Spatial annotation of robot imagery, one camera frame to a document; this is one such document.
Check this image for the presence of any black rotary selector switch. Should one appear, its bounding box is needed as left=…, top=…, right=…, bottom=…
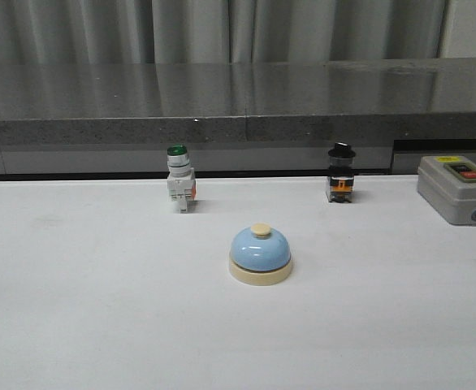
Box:
left=326, top=142, right=356, bottom=203

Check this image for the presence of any grey stone counter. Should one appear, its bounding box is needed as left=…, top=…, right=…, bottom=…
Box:
left=0, top=58, right=476, bottom=180

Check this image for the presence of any blue desk bell cream base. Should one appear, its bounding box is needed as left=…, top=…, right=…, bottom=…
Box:
left=229, top=223, right=292, bottom=286

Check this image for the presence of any grey push button switch box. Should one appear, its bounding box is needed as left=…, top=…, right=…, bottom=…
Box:
left=417, top=155, right=476, bottom=226

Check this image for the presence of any grey curtain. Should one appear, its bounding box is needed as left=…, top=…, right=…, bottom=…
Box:
left=0, top=1, right=476, bottom=64

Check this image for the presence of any green push button switch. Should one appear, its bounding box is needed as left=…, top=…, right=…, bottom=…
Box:
left=167, top=144, right=197, bottom=212

